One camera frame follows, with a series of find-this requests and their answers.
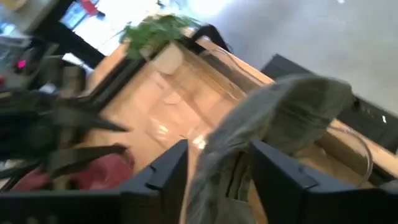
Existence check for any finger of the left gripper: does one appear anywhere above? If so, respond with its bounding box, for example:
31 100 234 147
55 105 130 133
45 144 128 179

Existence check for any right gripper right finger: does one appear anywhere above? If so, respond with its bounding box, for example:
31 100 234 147
249 139 318 224

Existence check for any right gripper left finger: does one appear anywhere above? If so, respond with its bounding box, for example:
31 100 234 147
119 139 189 224

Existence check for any maroon baseball cap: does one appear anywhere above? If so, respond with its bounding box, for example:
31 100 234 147
11 151 136 191

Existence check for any faded green baseball cap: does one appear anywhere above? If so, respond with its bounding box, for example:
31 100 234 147
180 73 355 224

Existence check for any black desk leg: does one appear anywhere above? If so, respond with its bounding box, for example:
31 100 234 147
30 0 106 69

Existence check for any clear plastic bin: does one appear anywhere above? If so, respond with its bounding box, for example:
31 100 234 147
146 46 374 190

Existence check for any green plant in white pot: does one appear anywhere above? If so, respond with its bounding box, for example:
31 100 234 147
119 14 203 75

